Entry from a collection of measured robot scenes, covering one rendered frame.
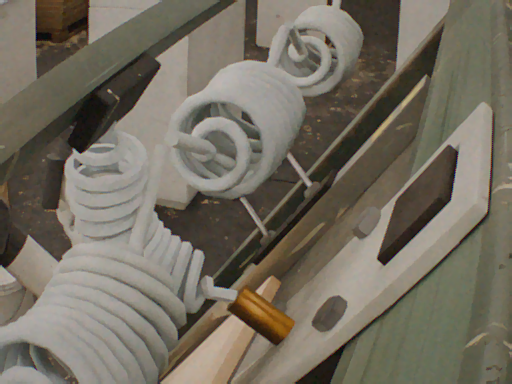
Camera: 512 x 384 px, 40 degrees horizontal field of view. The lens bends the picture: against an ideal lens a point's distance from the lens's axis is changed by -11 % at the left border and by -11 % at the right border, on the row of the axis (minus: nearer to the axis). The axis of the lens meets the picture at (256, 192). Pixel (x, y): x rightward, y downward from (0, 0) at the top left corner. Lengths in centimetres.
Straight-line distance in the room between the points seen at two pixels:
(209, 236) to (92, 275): 346
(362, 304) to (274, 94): 18
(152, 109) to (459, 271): 351
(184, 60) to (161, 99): 25
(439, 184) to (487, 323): 11
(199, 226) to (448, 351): 363
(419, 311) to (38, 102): 15
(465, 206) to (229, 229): 356
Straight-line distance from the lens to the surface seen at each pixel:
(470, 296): 22
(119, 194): 33
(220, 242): 371
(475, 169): 28
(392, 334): 26
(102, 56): 31
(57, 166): 131
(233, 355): 104
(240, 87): 43
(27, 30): 507
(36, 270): 145
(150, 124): 377
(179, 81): 362
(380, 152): 108
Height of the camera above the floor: 206
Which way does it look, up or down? 30 degrees down
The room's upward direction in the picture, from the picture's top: 2 degrees clockwise
